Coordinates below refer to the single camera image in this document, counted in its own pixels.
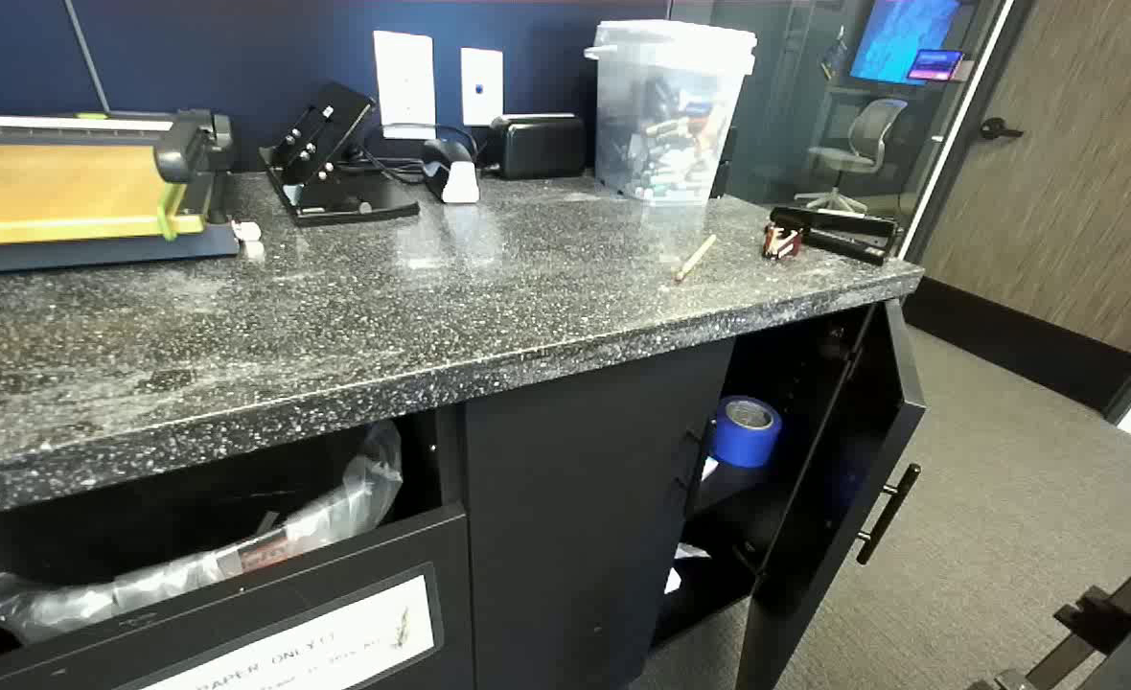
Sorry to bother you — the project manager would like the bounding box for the wooden room door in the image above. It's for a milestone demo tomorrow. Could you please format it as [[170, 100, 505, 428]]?
[[921, 0, 1131, 359]]

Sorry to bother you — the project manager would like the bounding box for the black stapler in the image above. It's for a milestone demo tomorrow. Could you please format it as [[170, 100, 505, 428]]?
[[256, 82, 420, 230], [758, 204, 900, 269]]

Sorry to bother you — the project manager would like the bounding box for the black cabinet door with visible handle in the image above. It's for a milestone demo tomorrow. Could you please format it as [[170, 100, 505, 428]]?
[[731, 298, 929, 690]]

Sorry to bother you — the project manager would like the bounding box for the small white clip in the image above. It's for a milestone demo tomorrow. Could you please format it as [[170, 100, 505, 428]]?
[[231, 218, 267, 264]]

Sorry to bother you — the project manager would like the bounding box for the black bar door handle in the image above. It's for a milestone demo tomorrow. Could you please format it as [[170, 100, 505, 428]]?
[[855, 459, 924, 566]]

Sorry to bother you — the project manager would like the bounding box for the blue tape roll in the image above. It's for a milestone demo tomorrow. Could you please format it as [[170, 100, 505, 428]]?
[[704, 394, 786, 471]]

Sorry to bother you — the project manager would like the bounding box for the black labelled trash drawer front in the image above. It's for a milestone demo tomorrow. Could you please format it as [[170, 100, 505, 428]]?
[[0, 508, 474, 690]]

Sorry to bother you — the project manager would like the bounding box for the small white wall plate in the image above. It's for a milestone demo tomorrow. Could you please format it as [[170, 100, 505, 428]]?
[[455, 48, 505, 132]]

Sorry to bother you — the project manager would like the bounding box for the paper trimmer with wooden board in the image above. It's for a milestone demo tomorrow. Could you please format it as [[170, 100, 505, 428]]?
[[0, 108, 245, 279]]

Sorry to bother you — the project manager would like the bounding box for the computer monitor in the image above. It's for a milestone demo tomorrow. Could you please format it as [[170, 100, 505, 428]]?
[[846, 0, 978, 89]]

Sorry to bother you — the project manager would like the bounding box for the white card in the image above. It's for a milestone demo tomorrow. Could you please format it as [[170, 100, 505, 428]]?
[[372, 29, 441, 141]]

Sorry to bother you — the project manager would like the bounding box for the white tape dispenser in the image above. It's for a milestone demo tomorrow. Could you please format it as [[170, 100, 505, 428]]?
[[420, 132, 482, 207]]

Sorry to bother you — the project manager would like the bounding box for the black rectangular box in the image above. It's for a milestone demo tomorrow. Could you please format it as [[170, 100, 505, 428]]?
[[492, 110, 590, 181]]

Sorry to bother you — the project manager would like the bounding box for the black cabinet body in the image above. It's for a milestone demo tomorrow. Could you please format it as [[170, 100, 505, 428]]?
[[0, 298, 900, 690]]

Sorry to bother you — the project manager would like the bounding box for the clear plastic trash bag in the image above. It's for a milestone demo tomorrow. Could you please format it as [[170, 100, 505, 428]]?
[[0, 422, 406, 648]]

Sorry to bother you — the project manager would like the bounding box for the grey office chair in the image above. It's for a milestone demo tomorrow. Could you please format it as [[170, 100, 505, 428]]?
[[796, 96, 914, 215]]

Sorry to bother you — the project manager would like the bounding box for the clear plastic bucket with lid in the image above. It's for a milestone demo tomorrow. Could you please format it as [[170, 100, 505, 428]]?
[[583, 17, 758, 207]]

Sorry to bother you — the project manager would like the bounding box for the wooden stick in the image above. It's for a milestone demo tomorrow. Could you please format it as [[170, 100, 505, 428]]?
[[671, 230, 722, 283]]

